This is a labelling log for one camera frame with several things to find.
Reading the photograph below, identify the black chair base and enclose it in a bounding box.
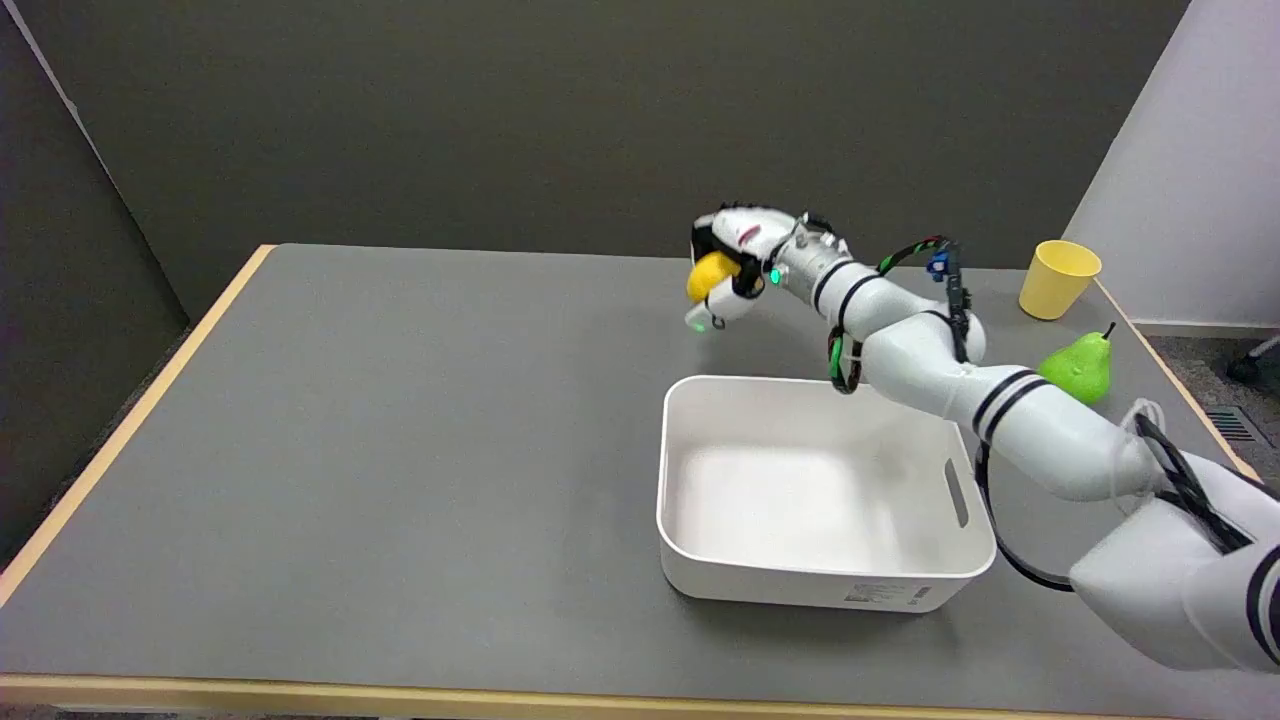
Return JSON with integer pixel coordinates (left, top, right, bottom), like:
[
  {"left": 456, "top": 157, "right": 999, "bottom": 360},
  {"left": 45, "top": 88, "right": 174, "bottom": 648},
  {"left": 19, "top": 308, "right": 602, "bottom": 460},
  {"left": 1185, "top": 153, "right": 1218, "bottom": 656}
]
[{"left": 1227, "top": 337, "right": 1280, "bottom": 385}]

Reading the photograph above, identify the green pear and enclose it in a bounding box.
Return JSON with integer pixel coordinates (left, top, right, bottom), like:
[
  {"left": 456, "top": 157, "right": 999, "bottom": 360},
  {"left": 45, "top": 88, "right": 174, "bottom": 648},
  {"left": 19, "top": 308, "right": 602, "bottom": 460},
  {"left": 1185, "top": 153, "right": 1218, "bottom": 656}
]
[{"left": 1037, "top": 322, "right": 1117, "bottom": 406}]

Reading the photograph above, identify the yellow plastic cup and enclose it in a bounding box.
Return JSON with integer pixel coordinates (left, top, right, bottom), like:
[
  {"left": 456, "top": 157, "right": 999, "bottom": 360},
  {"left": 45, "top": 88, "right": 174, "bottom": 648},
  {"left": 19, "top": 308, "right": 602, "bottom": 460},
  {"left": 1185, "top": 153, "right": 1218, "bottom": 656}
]
[{"left": 1019, "top": 240, "right": 1103, "bottom": 321}]

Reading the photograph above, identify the yellow lemon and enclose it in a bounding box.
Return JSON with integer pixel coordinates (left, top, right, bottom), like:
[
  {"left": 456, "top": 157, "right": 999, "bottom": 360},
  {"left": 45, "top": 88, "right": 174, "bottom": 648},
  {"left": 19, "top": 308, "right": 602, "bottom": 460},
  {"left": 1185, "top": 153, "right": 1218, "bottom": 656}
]
[{"left": 686, "top": 251, "right": 742, "bottom": 303}]

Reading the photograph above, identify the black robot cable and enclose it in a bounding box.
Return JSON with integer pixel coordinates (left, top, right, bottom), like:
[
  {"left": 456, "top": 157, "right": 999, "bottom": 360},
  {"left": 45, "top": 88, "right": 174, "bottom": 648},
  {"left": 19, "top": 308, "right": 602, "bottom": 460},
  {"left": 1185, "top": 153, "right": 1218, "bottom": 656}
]
[{"left": 974, "top": 412, "right": 1253, "bottom": 593}]

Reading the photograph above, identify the white plastic container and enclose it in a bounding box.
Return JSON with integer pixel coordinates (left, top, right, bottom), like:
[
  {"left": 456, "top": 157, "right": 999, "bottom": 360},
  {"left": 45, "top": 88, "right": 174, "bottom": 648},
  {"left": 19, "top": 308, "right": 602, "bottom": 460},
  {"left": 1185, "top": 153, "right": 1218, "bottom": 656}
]
[{"left": 656, "top": 375, "right": 997, "bottom": 613}]

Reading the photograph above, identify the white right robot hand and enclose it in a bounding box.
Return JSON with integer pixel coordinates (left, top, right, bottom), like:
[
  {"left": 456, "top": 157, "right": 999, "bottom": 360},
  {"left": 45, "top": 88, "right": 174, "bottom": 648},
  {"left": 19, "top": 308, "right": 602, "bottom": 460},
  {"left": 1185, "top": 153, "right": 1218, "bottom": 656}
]
[{"left": 684, "top": 203, "right": 813, "bottom": 333}]

